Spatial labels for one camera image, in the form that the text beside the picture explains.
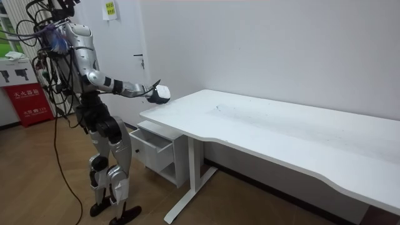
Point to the robot body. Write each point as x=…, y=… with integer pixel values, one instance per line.
x=76, y=34

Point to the red fire extinguisher box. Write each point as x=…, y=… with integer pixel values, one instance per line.
x=29, y=103

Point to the white cloth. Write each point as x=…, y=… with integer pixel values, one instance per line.
x=14, y=55

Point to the wall paper with yellow label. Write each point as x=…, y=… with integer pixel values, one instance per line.
x=109, y=11

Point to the open white drawer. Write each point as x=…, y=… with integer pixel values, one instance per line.
x=153, y=153

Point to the white drawer cabinet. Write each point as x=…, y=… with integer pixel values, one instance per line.
x=181, y=156

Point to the robot legs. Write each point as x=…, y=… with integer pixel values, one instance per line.
x=120, y=150

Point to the white desk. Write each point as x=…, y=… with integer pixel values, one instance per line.
x=265, y=125

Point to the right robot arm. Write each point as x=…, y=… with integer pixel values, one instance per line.
x=93, y=76

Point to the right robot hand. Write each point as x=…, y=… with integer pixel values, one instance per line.
x=162, y=93

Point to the white cardboard box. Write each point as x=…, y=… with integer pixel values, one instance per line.
x=15, y=72

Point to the window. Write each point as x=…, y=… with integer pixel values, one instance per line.
x=6, y=37

